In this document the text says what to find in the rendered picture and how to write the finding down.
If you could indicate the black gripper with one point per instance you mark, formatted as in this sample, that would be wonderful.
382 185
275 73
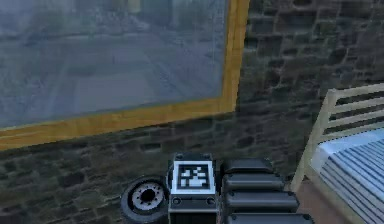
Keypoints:
146 199

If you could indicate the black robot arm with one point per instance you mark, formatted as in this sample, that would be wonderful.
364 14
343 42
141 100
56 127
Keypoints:
253 196

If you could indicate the yellow framed window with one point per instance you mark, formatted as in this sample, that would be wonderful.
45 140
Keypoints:
110 60

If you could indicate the cream bed with striped cover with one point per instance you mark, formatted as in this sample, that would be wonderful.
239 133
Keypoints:
353 160

